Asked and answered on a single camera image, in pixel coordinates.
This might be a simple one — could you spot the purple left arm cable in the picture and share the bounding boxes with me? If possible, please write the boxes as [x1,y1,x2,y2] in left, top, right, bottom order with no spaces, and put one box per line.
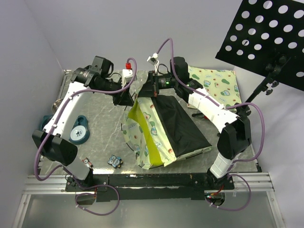
[34,58,137,217]

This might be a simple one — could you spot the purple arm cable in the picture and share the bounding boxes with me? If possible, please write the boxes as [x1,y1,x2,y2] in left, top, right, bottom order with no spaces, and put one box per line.
[155,38,266,212]
[34,58,137,217]

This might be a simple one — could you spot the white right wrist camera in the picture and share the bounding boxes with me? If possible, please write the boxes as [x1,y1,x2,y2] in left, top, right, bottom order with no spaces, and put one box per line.
[147,53,160,73]

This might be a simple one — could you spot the green patterned pet tent fabric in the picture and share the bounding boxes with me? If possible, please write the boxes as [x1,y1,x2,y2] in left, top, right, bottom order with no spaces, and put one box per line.
[121,91,213,170]

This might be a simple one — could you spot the teal double pet bowl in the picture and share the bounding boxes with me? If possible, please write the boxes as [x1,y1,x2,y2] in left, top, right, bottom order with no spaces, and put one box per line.
[38,115,90,145]

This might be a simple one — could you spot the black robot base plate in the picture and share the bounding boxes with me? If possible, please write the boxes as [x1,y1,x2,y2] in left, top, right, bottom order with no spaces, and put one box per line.
[65,173,234,202]

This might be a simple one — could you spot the stainless steel pet bowl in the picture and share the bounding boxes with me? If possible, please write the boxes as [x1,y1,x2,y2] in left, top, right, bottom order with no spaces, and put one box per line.
[51,98,63,114]

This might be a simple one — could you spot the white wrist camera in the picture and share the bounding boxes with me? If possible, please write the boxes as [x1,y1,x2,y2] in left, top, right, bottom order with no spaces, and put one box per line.
[122,63,137,87]
[147,53,160,73]

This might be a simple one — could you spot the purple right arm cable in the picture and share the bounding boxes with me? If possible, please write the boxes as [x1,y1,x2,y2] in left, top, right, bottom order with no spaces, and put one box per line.
[155,38,266,212]

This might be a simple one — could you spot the black music stand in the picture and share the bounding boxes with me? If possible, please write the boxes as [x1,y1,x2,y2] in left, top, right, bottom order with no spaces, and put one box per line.
[216,0,304,103]

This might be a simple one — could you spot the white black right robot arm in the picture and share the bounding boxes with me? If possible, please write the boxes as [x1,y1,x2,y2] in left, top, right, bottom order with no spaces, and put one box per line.
[139,53,251,189]

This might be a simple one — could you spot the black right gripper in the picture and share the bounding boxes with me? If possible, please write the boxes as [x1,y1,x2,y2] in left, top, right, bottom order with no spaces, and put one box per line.
[136,70,179,97]

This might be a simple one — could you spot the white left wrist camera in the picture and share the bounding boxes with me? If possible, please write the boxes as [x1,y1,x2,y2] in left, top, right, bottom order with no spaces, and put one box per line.
[122,63,137,87]

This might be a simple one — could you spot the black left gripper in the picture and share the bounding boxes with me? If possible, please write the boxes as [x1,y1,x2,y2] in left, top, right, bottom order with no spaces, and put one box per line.
[97,78,135,107]

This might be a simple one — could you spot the blue owl puzzle piece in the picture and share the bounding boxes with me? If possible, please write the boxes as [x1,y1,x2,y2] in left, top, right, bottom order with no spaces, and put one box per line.
[107,155,123,168]

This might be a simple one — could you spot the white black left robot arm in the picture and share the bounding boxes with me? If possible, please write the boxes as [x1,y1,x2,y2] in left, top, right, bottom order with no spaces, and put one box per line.
[32,56,137,191]

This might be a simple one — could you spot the green patterned tent mat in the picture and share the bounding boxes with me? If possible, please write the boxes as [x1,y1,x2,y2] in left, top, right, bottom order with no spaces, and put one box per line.
[188,66,242,106]

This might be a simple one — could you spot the red owl puzzle piece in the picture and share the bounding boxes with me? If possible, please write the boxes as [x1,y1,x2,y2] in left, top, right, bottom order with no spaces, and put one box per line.
[82,158,93,169]

